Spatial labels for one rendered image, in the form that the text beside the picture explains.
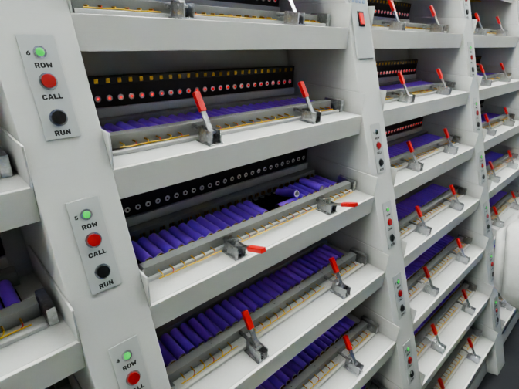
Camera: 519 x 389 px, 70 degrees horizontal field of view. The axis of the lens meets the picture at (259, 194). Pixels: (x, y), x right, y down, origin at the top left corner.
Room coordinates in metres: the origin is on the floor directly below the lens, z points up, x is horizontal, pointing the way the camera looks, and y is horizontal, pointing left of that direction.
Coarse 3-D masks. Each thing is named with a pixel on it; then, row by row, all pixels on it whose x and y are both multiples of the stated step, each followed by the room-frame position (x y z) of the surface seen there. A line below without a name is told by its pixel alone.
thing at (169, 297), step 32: (320, 160) 1.00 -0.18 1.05; (224, 192) 0.81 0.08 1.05; (352, 192) 0.91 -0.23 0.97; (128, 224) 0.67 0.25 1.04; (288, 224) 0.74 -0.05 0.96; (320, 224) 0.75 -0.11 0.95; (224, 256) 0.62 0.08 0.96; (256, 256) 0.63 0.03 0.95; (288, 256) 0.70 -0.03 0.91; (160, 288) 0.54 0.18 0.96; (192, 288) 0.54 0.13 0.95; (224, 288) 0.59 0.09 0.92; (160, 320) 0.51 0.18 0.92
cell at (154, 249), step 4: (140, 240) 0.63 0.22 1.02; (144, 240) 0.63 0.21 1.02; (148, 240) 0.63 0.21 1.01; (140, 244) 0.63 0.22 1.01; (144, 244) 0.62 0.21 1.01; (148, 244) 0.62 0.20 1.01; (152, 244) 0.62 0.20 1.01; (144, 248) 0.62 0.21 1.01; (148, 248) 0.61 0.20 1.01; (152, 248) 0.61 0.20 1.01; (156, 248) 0.61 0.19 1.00; (148, 252) 0.61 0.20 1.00; (152, 252) 0.60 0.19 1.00; (156, 252) 0.60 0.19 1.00; (160, 252) 0.60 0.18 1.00; (152, 256) 0.60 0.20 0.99; (156, 256) 0.59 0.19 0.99
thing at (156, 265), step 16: (320, 192) 0.84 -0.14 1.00; (336, 192) 0.87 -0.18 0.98; (288, 208) 0.76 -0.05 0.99; (304, 208) 0.80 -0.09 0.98; (240, 224) 0.69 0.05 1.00; (256, 224) 0.70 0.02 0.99; (272, 224) 0.71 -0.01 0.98; (208, 240) 0.63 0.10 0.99; (160, 256) 0.58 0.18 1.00; (176, 256) 0.58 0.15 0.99; (192, 256) 0.60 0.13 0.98; (208, 256) 0.61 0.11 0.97; (144, 272) 0.55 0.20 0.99; (160, 272) 0.56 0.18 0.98
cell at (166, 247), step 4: (152, 236) 0.64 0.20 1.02; (156, 236) 0.64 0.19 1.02; (152, 240) 0.64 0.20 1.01; (156, 240) 0.63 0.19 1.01; (160, 240) 0.63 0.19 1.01; (164, 240) 0.63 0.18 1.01; (156, 244) 0.63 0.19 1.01; (160, 244) 0.62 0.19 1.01; (164, 244) 0.62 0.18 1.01; (168, 244) 0.62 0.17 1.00; (160, 248) 0.62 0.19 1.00; (164, 248) 0.61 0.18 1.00; (168, 248) 0.61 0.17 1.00; (172, 248) 0.61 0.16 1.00; (164, 252) 0.61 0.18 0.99
